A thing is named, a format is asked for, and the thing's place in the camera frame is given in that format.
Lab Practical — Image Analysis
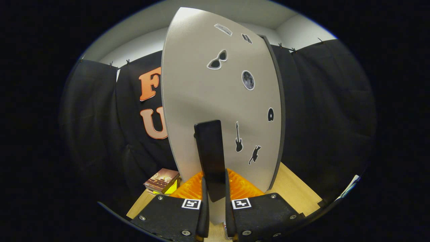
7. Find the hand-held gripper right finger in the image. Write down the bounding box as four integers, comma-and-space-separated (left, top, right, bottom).
224, 169, 306, 242

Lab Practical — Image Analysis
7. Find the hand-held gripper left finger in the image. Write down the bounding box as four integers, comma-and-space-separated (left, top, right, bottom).
129, 171, 210, 242

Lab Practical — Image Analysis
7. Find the black door handle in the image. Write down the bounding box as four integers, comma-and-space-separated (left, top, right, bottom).
194, 120, 227, 203

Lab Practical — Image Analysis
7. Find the grey shoe cabinet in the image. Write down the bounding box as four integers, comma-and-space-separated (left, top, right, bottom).
259, 34, 286, 190

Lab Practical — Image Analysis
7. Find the yellow book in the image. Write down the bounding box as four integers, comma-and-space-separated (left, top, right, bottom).
164, 180, 181, 195

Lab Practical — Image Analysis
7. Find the brown cover book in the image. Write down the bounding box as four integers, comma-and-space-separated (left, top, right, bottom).
143, 168, 180, 194

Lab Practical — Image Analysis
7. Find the black backdrop cloth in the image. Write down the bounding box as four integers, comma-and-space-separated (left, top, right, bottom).
59, 39, 377, 215

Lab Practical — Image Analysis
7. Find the row of black clips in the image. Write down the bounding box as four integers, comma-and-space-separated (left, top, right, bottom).
81, 38, 325, 66

